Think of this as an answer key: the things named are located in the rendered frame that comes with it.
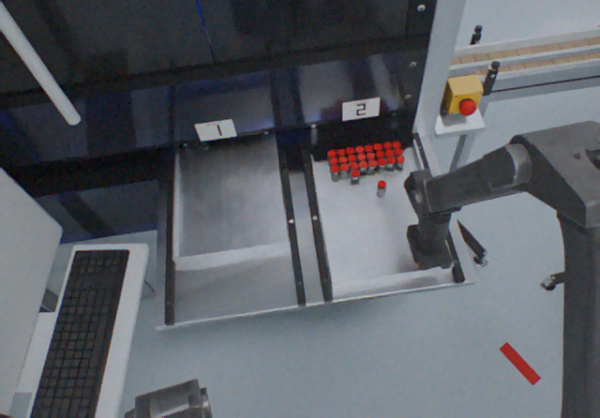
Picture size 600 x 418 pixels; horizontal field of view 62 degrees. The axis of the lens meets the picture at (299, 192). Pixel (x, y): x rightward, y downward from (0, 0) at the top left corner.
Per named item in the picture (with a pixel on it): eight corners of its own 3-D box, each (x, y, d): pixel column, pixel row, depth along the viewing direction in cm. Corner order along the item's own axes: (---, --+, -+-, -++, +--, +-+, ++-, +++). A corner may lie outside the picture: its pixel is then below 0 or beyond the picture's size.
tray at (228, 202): (177, 147, 132) (173, 139, 129) (275, 133, 132) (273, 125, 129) (176, 264, 114) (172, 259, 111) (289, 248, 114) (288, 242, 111)
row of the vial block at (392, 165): (330, 175, 123) (329, 165, 120) (401, 165, 123) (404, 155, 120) (331, 183, 122) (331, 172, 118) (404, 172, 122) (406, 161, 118)
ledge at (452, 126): (422, 98, 137) (423, 94, 135) (468, 92, 137) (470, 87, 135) (435, 139, 130) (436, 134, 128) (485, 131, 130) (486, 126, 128)
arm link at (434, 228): (427, 224, 89) (457, 217, 89) (413, 195, 93) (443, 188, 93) (422, 246, 94) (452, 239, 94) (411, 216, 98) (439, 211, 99)
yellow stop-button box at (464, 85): (440, 93, 125) (444, 72, 119) (468, 89, 125) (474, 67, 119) (448, 116, 121) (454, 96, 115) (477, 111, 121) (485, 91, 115)
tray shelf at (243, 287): (161, 154, 134) (158, 150, 132) (419, 116, 134) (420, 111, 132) (156, 331, 108) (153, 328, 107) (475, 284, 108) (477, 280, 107)
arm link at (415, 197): (417, 201, 85) (466, 191, 85) (397, 154, 92) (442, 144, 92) (412, 240, 94) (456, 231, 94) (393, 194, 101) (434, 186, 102)
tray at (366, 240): (311, 162, 126) (310, 154, 123) (412, 148, 126) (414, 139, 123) (332, 289, 108) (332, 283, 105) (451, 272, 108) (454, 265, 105)
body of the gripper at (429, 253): (437, 226, 104) (441, 203, 98) (452, 267, 98) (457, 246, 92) (406, 231, 104) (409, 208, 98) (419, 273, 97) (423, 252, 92)
